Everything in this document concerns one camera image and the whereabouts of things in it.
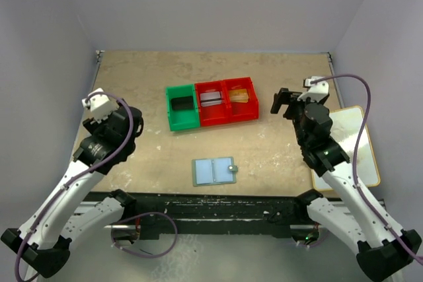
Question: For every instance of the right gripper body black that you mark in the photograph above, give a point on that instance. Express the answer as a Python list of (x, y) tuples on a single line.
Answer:
[(295, 112)]

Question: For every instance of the gold credit card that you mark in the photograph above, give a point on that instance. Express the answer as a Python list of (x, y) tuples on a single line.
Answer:
[(238, 95)]

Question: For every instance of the green card holder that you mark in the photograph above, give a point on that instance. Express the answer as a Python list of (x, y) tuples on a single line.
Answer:
[(214, 171)]

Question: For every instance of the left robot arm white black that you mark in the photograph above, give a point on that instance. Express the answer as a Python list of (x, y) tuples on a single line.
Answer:
[(46, 239)]

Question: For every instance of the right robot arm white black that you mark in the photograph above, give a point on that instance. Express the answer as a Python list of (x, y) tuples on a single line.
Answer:
[(382, 246)]

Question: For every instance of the silver card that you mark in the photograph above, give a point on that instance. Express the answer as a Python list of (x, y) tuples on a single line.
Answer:
[(210, 99)]

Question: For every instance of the right red plastic bin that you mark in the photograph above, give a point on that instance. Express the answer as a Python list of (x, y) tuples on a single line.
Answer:
[(239, 112)]

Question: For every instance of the red plastic bin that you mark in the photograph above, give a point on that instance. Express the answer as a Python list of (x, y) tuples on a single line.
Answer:
[(239, 112), (212, 115)]

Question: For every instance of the middle red plastic bin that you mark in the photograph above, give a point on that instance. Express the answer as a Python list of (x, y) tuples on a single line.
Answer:
[(212, 115)]

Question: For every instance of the green plastic bin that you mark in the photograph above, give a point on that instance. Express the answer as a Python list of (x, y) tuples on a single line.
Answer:
[(183, 119)]

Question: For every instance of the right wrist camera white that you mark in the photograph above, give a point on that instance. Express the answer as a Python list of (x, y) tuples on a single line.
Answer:
[(317, 89)]

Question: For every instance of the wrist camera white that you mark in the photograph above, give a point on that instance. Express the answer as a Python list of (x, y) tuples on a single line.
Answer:
[(99, 105), (317, 89)]

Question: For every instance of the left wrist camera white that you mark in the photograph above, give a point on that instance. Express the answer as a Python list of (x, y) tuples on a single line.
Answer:
[(99, 105)]

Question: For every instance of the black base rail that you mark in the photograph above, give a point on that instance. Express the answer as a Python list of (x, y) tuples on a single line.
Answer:
[(276, 216)]

